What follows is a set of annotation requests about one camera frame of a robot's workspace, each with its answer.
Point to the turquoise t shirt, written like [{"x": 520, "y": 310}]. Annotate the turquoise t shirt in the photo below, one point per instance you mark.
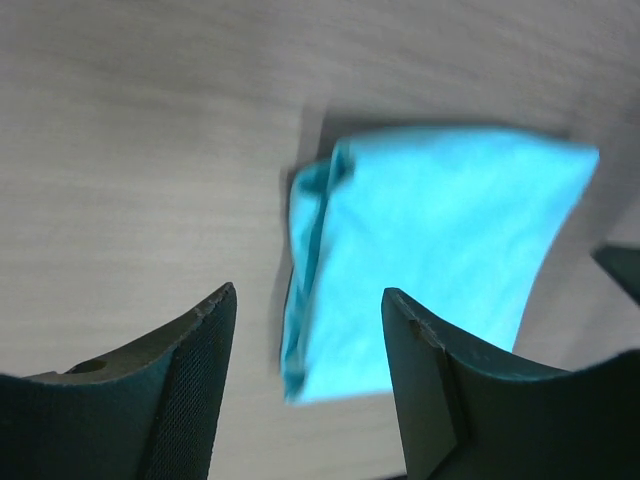
[{"x": 459, "y": 218}]

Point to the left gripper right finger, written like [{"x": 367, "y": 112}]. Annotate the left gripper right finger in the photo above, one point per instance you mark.
[{"x": 469, "y": 410}]

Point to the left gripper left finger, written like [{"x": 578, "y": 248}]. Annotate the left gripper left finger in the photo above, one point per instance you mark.
[{"x": 146, "y": 410}]

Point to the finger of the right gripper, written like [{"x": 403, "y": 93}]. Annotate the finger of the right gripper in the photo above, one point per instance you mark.
[{"x": 622, "y": 264}]

